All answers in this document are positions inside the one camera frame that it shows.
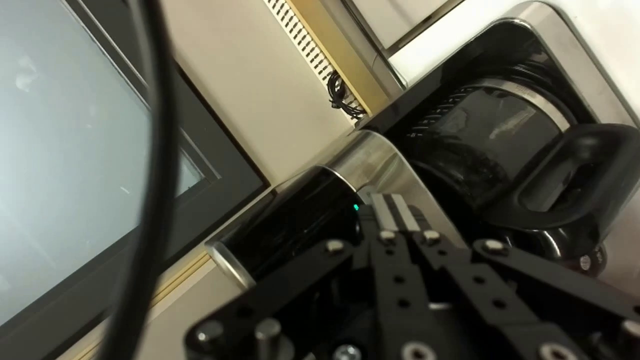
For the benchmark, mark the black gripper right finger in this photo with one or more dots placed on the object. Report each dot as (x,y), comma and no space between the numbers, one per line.
(481,293)

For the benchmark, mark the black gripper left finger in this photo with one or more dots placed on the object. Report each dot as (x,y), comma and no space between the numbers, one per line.
(383,293)

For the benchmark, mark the black silver coffee machine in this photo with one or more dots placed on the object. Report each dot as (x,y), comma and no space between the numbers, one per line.
(373,163)

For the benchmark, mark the black glass coffee carafe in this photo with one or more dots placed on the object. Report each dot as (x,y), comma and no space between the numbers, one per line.
(493,142)

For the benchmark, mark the dark framed glass panel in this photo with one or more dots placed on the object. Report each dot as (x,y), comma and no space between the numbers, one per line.
(212,180)

